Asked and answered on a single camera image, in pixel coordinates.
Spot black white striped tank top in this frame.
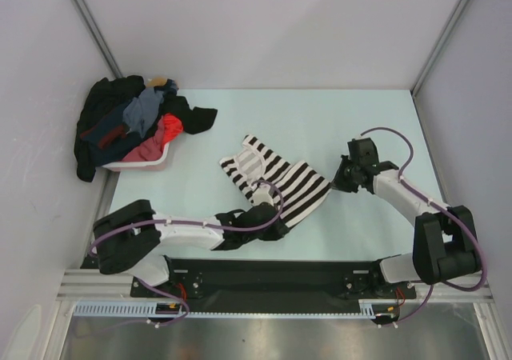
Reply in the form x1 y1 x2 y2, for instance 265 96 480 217
219 134 331 229

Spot navy maroon garment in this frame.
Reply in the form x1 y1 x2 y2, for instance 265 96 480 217
79 106 142 166

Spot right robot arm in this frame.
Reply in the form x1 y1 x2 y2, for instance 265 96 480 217
331 138 487 297

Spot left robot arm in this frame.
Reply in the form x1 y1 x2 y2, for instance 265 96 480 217
89 199 290 296

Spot pink plastic basket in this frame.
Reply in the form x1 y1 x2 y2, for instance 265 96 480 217
102 144 169 172

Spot red garment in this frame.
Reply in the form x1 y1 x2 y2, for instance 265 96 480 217
162 114 184 146

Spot pink garment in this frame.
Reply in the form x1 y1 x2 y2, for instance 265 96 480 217
121 128 165 162

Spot grey blue garment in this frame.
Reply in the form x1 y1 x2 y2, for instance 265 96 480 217
122 87 163 138

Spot tan garment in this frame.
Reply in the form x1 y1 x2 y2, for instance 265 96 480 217
146 77 168 87

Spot black garment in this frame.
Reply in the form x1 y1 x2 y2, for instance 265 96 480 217
74 75 218 182

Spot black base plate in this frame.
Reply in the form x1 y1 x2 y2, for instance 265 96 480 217
130 259 417 304

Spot white slotted cable duct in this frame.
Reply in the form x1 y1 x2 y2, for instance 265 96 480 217
74 296 398 319

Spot aluminium frame rail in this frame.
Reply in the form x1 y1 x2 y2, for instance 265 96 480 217
55 267 137 302

